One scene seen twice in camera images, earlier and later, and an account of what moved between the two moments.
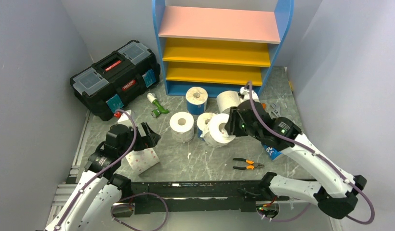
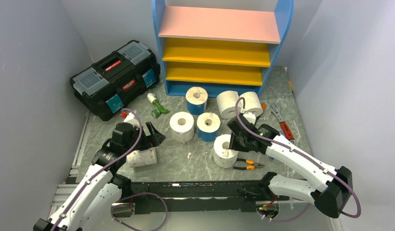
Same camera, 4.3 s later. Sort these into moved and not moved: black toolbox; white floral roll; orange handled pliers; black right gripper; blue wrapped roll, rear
Moved: white floral roll; black right gripper
Not moved: blue wrapped roll, rear; orange handled pliers; black toolbox
